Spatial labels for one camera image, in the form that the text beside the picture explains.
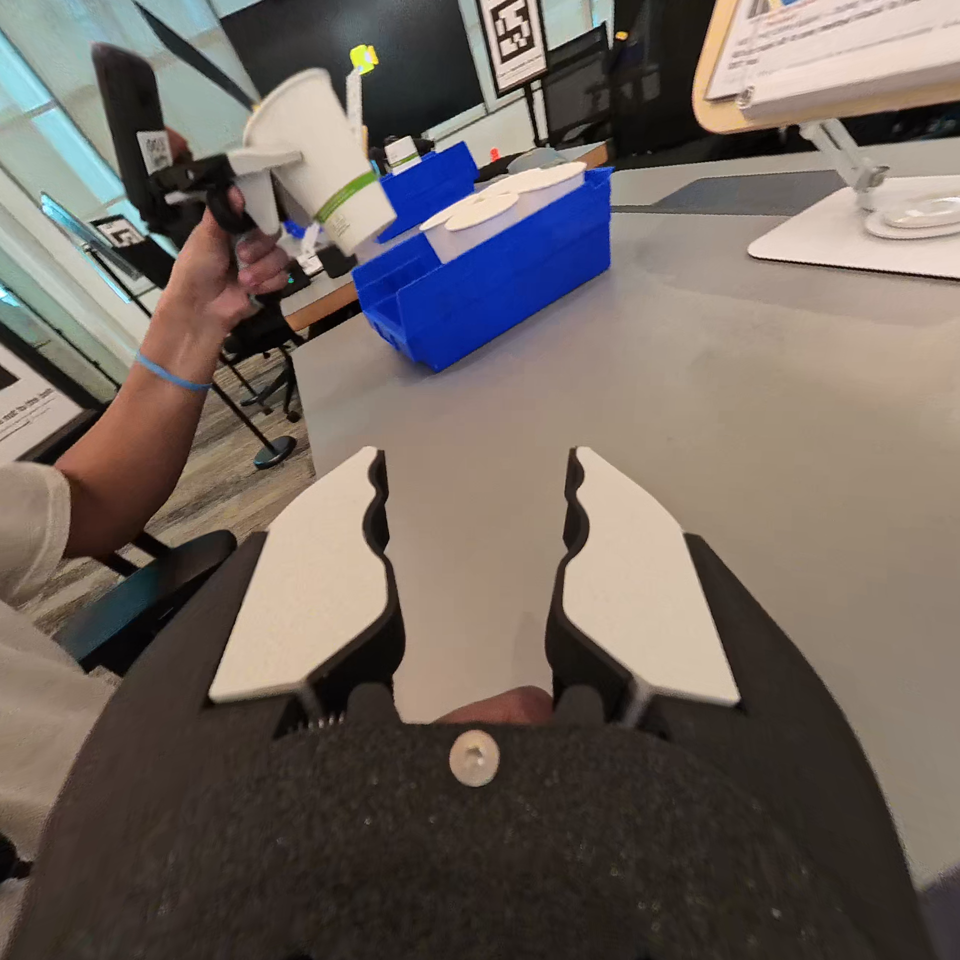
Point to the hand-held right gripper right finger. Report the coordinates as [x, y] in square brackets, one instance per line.
[645, 600]

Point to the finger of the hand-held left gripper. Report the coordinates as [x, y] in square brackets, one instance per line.
[259, 161]

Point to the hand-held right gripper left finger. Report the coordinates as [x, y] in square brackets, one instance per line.
[300, 600]

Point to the white paper cup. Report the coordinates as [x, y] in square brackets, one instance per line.
[525, 191]
[322, 157]
[559, 174]
[457, 240]

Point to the group of white paper cups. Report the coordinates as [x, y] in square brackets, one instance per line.
[495, 204]

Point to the blue plastic bin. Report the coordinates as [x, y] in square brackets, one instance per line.
[487, 300]
[435, 187]

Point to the person's left hand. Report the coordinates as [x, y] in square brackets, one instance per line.
[195, 300]

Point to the person's right hand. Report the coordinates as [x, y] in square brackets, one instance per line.
[502, 709]

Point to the small marker sign stand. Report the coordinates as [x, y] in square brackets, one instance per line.
[120, 232]

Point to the white paper strip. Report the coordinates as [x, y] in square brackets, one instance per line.
[354, 97]

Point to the white green labelled box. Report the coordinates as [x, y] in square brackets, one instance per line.
[401, 154]

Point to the yellow clip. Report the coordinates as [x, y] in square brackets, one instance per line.
[364, 58]

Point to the wood-edged table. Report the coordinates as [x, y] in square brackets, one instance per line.
[322, 296]

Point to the blue wristband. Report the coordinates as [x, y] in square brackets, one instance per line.
[180, 382]

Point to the grey pouch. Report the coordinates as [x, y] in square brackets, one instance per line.
[540, 159]

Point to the large framed marker poster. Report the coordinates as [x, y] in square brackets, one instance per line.
[30, 420]

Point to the printed instruction sheet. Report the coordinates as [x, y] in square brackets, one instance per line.
[825, 30]

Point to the black wall screen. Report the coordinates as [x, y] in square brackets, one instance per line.
[420, 60]

